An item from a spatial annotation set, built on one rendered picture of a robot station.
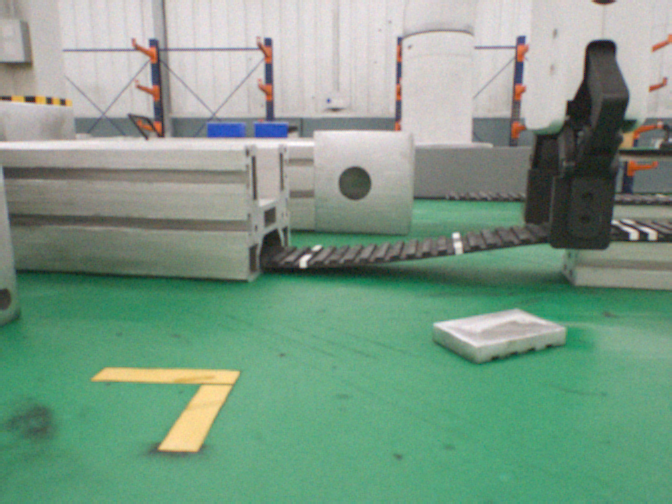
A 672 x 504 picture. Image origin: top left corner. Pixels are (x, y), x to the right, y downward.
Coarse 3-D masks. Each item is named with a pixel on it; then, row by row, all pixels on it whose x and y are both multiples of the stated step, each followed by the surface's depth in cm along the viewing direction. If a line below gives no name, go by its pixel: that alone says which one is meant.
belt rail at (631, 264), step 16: (624, 240) 32; (640, 240) 32; (656, 240) 32; (576, 256) 33; (592, 256) 32; (608, 256) 32; (624, 256) 32; (640, 256) 32; (656, 256) 32; (576, 272) 32; (592, 272) 32; (608, 272) 32; (624, 272) 32; (640, 272) 32; (656, 272) 32; (640, 288) 32; (656, 288) 32
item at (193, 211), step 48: (0, 144) 34; (48, 144) 34; (96, 144) 33; (144, 144) 33; (192, 144) 32; (240, 144) 33; (48, 192) 34; (96, 192) 34; (144, 192) 33; (192, 192) 32; (240, 192) 32; (288, 192) 42; (48, 240) 35; (96, 240) 34; (144, 240) 34; (192, 240) 33; (240, 240) 33; (288, 240) 42
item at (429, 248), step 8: (424, 240) 37; (432, 240) 38; (440, 240) 36; (448, 240) 37; (424, 248) 34; (432, 248) 35; (440, 248) 33; (448, 248) 34; (424, 256) 33; (432, 256) 33; (440, 256) 33
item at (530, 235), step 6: (510, 228) 37; (516, 228) 36; (522, 228) 37; (528, 228) 35; (534, 228) 35; (516, 234) 34; (522, 234) 33; (528, 234) 34; (534, 234) 33; (540, 234) 32; (546, 234) 33; (516, 240) 33; (522, 240) 32; (528, 240) 32; (534, 240) 32; (540, 240) 32; (546, 240) 32
